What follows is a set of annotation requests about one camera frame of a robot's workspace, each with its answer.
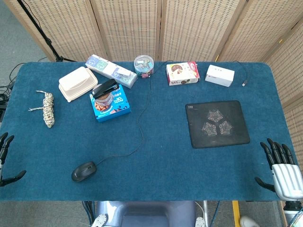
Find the blue cookie box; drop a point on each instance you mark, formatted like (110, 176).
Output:
(118, 108)

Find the black computer mouse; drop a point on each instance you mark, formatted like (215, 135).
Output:
(84, 171)

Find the cream plastic lunch box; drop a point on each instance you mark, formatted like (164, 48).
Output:
(75, 82)

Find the black tripod stand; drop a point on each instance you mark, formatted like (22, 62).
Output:
(48, 42)

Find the clear jar of binder clips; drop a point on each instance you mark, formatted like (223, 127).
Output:
(143, 66)

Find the white cardboard box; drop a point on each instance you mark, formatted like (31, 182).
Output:
(219, 75)

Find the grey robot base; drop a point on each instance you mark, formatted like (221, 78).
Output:
(154, 212)

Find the red white cookie box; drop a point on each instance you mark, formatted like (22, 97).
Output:
(182, 73)

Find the blue tablecloth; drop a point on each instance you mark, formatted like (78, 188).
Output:
(154, 177)

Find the black stapler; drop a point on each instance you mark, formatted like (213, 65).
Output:
(106, 86)

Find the metal table leg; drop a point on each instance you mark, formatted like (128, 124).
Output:
(206, 212)

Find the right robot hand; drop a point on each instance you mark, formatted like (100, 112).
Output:
(286, 179)

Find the white shoe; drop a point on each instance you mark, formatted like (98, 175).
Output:
(248, 222)

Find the small white box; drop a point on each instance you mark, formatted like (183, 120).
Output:
(124, 73)

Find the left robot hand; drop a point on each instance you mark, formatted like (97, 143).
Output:
(5, 145)

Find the woven folding screen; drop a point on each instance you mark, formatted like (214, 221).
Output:
(130, 28)

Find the black mouse pad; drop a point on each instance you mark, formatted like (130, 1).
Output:
(201, 139)

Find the long white tissue pack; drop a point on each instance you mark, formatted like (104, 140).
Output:
(99, 65)

